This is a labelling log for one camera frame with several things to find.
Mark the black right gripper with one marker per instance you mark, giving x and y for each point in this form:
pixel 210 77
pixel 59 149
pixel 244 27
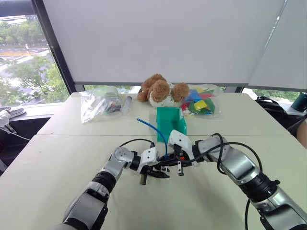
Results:
pixel 178 153

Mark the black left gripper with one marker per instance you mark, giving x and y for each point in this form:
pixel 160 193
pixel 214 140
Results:
pixel 150 169

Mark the white coupler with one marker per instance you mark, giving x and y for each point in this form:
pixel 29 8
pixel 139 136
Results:
pixel 163 168

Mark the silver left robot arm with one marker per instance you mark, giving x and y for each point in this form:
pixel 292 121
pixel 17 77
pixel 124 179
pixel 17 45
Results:
pixel 96 208

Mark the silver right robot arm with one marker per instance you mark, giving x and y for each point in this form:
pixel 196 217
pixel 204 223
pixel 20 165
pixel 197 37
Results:
pixel 242 165

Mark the green plastic bin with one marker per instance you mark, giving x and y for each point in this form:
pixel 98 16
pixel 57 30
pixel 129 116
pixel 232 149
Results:
pixel 168 122

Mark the plastic bag of coloured pieces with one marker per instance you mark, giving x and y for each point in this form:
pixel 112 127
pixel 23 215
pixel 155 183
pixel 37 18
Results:
pixel 201 101

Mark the brown teddy bear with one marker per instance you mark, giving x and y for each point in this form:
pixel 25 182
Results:
pixel 159 89

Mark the grey syringe tube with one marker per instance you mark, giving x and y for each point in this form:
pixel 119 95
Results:
pixel 126 104

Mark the plastic bag of dark parts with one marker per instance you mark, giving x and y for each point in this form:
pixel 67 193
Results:
pixel 100 103

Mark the black backpack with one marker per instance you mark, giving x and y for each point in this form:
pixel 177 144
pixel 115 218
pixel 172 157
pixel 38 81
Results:
pixel 271 109

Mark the large white roller blind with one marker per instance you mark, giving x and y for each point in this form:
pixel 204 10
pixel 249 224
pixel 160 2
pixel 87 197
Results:
pixel 156 40

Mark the person's bare limb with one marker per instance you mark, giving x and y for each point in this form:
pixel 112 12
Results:
pixel 302 131

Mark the dark green cup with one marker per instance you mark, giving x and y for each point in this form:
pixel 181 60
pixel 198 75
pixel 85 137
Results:
pixel 300 101

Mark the grey slippers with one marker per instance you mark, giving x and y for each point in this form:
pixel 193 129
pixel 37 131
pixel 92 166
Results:
pixel 13 112

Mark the narrow white roller blind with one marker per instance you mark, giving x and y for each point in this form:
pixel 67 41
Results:
pixel 285 55

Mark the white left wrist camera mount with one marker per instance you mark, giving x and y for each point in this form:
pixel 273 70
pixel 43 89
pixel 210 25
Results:
pixel 148 155

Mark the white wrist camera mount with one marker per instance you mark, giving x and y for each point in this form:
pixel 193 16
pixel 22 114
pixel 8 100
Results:
pixel 148 155
pixel 180 141

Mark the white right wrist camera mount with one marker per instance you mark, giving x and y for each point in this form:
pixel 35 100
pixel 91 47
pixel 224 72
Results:
pixel 180 141

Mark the black window frame post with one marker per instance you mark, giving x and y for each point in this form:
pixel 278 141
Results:
pixel 55 48

